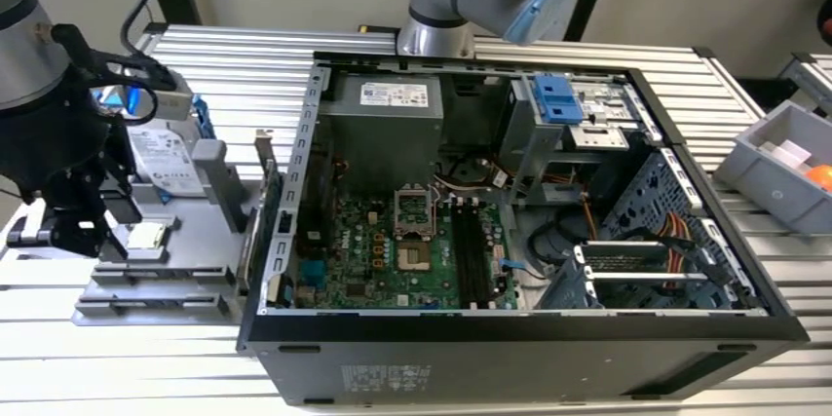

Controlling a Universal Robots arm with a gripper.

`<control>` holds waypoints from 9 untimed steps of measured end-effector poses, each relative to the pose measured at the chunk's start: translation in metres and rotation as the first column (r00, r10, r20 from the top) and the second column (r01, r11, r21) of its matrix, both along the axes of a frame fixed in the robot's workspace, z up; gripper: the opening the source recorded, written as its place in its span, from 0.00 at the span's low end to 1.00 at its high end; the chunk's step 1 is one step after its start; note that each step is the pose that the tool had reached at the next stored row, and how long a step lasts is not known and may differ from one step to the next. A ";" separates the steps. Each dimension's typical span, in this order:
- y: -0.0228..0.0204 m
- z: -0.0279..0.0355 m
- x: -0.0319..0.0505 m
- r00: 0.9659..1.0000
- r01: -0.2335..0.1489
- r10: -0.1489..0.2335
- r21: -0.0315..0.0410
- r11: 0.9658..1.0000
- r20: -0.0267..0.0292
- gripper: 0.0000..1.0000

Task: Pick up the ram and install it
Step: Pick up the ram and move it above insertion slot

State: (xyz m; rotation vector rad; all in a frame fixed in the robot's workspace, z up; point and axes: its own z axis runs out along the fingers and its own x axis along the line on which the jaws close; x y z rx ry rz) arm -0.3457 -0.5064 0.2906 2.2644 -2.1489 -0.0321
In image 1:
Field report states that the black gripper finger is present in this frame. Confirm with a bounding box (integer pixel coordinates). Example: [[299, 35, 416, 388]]
[[5, 196, 103, 257], [93, 191, 144, 261]]

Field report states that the blue RAM stick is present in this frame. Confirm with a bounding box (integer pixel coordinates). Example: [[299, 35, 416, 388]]
[[112, 265, 220, 277]]

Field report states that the black RAM slot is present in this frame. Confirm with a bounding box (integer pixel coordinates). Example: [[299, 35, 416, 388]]
[[461, 199, 483, 309], [452, 199, 473, 309], [471, 199, 493, 309]]

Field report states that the silver CPU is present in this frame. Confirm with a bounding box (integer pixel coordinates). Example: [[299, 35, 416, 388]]
[[127, 221, 164, 249]]

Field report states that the hard disk in blue carrier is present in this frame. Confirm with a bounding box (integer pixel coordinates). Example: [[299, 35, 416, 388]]
[[123, 94, 217, 204]]

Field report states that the grey plastic parts rack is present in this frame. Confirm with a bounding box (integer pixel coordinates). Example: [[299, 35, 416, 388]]
[[72, 135, 261, 328]]

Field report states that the grey power supply unit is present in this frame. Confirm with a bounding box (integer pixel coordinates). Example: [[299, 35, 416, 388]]
[[317, 72, 447, 193]]

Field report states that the metal socket cover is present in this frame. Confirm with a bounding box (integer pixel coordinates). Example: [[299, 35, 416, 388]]
[[392, 184, 436, 240]]

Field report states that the CPU socket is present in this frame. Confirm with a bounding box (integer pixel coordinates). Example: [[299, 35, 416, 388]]
[[392, 238, 437, 276]]

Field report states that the green motherboard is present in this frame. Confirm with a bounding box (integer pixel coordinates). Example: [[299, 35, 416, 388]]
[[291, 189, 525, 311]]

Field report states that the black round fan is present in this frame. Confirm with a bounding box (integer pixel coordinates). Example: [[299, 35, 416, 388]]
[[444, 155, 505, 191]]

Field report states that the black grey PC case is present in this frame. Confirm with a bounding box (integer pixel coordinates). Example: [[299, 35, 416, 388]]
[[233, 48, 811, 407]]

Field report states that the grey metal drive cage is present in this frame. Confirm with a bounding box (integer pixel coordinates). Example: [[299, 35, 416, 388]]
[[499, 72, 661, 206]]

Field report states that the grey metal disk bay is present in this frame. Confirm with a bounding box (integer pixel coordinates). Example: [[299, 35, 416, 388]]
[[537, 235, 759, 311]]

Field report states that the blue plastic drive latch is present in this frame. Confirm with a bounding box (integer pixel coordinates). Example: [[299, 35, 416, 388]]
[[531, 73, 581, 126]]

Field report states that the grey plastic bin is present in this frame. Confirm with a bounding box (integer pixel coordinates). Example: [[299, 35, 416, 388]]
[[713, 99, 832, 242]]

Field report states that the white plastic block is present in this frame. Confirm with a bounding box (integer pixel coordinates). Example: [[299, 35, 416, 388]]
[[756, 139, 813, 169]]

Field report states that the orange ball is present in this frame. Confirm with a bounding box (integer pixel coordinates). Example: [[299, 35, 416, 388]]
[[803, 165, 832, 192]]

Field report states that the black camera bracket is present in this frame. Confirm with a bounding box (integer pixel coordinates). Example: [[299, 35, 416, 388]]
[[51, 23, 196, 126]]

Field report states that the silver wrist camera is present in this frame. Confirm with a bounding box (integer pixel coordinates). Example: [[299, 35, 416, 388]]
[[147, 88, 196, 121]]

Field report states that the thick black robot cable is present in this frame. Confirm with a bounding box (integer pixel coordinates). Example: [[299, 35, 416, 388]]
[[121, 0, 197, 57]]

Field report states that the black flat cable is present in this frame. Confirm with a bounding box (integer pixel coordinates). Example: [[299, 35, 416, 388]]
[[527, 215, 591, 269]]

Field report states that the thin orange wire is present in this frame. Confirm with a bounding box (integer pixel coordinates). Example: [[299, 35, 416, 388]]
[[580, 191, 599, 242]]

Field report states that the orange yellow red wire bundle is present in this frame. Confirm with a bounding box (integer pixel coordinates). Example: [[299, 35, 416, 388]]
[[653, 213, 696, 275]]

